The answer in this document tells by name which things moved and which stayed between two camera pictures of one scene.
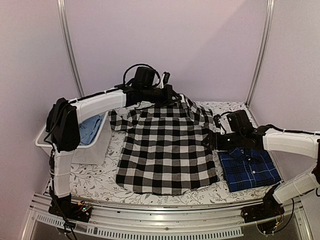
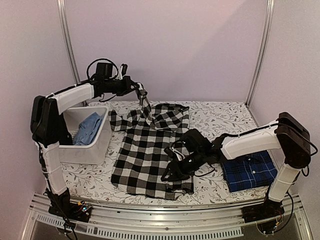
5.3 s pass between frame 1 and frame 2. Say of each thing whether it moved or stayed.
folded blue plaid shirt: stayed
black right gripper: moved
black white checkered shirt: moved
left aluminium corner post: stayed
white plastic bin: stayed
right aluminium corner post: stayed
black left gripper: moved
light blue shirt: stayed
